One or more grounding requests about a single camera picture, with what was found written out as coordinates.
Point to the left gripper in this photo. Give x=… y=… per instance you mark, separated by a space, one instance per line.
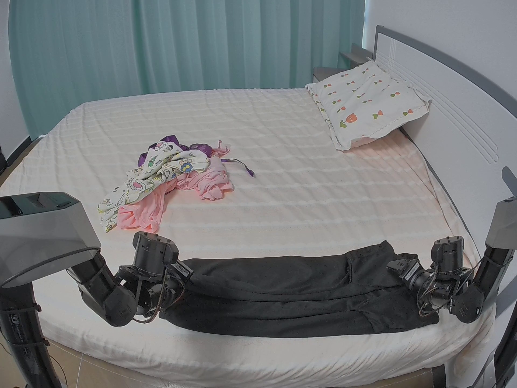
x=175 y=287

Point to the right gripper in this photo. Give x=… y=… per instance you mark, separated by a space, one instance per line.
x=420 y=283

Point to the black trousers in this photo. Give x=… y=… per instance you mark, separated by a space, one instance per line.
x=282 y=293

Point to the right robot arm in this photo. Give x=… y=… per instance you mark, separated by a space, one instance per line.
x=468 y=303

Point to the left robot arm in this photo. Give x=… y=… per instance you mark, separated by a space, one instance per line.
x=101 y=293

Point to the bed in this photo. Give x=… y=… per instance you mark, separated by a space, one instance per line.
x=315 y=200

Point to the pile of clothes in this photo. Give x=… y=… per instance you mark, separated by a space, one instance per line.
x=173 y=172

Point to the white printed pillow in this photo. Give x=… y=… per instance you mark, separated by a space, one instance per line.
x=363 y=103

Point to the grey bedside table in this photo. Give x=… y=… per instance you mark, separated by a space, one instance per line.
x=329 y=74

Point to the blue-green curtain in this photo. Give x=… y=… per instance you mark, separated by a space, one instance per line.
x=181 y=34

